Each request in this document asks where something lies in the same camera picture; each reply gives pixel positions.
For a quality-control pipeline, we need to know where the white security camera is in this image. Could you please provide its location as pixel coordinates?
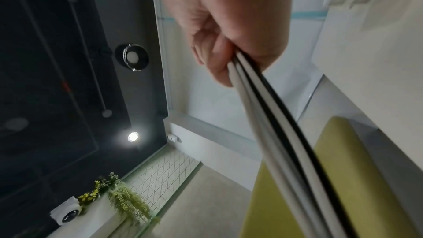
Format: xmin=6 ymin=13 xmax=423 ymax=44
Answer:
xmin=49 ymin=196 xmax=83 ymax=225

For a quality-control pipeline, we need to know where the white planter ledge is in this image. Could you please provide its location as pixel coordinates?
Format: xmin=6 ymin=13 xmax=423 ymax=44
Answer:
xmin=47 ymin=192 xmax=133 ymax=238

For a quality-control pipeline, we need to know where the beige table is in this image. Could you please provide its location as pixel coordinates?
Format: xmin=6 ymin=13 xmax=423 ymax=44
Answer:
xmin=312 ymin=0 xmax=423 ymax=175

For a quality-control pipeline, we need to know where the green bench sofa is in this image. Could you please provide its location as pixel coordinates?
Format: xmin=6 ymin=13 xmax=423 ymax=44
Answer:
xmin=239 ymin=116 xmax=417 ymax=238

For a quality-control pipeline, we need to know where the diamond lattice wall panel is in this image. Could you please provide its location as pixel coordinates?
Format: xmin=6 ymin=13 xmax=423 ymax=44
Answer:
xmin=123 ymin=150 xmax=203 ymax=218

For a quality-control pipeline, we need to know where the hanging green yellow plant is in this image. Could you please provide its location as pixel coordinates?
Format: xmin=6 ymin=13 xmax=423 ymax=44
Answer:
xmin=77 ymin=171 xmax=161 ymax=226

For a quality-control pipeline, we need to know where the person's right hand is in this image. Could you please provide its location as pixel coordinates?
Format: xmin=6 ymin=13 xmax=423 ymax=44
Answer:
xmin=158 ymin=0 xmax=295 ymax=88

